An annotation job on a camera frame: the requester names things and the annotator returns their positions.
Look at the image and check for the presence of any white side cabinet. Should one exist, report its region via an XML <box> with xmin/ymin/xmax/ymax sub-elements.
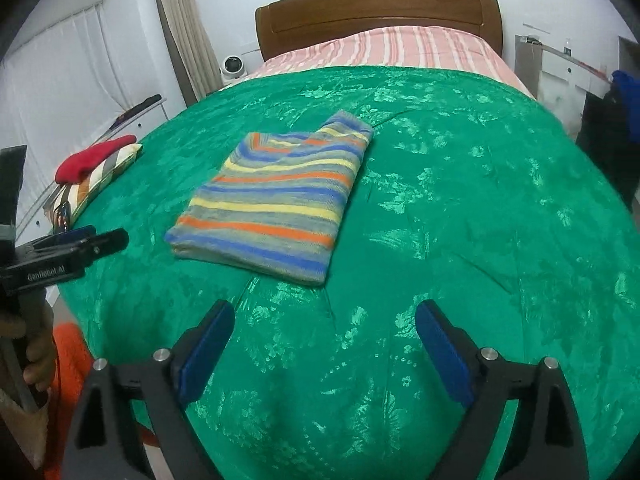
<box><xmin>515</xmin><ymin>34</ymin><xmax>617</xmax><ymax>111</ymax></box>

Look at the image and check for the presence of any beige curtain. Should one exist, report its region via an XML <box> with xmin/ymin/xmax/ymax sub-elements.
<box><xmin>152</xmin><ymin>0</ymin><xmax>218</xmax><ymax>108</ymax></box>

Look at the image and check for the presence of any red cloth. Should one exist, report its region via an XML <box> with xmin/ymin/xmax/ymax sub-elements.
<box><xmin>55</xmin><ymin>135</ymin><xmax>137</xmax><ymax>184</ymax></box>

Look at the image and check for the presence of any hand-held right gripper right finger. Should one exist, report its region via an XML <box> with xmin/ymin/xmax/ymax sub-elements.
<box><xmin>415</xmin><ymin>300</ymin><xmax>591</xmax><ymax>480</ymax></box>

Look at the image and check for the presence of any dark hanging clothing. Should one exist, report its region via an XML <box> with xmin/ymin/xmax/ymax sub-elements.
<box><xmin>575</xmin><ymin>77</ymin><xmax>640</xmax><ymax>211</ymax></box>

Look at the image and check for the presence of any striped knit sweater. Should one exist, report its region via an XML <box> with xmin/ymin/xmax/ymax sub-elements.
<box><xmin>165</xmin><ymin>110</ymin><xmax>376</xmax><ymax>287</ymax></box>

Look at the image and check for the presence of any brown wooden headboard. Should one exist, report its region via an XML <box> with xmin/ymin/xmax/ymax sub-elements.
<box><xmin>255</xmin><ymin>0</ymin><xmax>503</xmax><ymax>62</ymax></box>

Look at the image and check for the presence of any striped pillow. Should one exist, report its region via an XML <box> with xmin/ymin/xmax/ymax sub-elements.
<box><xmin>42</xmin><ymin>142</ymin><xmax>144</xmax><ymax>226</ymax></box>

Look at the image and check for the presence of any long dark stick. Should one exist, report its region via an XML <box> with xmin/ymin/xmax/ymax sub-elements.
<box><xmin>95</xmin><ymin>94</ymin><xmax>163</xmax><ymax>146</ymax></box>

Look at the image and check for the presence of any pink striped bedsheet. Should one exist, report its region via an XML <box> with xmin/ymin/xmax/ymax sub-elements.
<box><xmin>222</xmin><ymin>25</ymin><xmax>533</xmax><ymax>98</ymax></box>

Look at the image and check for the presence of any green patterned blanket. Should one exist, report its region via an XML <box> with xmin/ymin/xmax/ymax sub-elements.
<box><xmin>55</xmin><ymin>65</ymin><xmax>640</xmax><ymax>480</ymax></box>

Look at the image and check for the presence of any blue cloth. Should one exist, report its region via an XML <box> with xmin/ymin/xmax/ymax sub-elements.
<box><xmin>611</xmin><ymin>70</ymin><xmax>640</xmax><ymax>107</ymax></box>

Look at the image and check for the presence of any person's left hand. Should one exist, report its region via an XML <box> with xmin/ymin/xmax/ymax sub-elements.
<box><xmin>0</xmin><ymin>305</ymin><xmax>56</xmax><ymax>392</ymax></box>

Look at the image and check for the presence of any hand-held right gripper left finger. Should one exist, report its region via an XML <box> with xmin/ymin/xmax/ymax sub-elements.
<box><xmin>60</xmin><ymin>300</ymin><xmax>236</xmax><ymax>480</ymax></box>

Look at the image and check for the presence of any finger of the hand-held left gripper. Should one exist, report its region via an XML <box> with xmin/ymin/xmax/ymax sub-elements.
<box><xmin>31</xmin><ymin>225</ymin><xmax>97</xmax><ymax>251</ymax></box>
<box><xmin>75</xmin><ymin>228</ymin><xmax>130</xmax><ymax>259</ymax></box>

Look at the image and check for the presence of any white security camera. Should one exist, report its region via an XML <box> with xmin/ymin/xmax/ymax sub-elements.
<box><xmin>220</xmin><ymin>55</ymin><xmax>247</xmax><ymax>83</ymax></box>

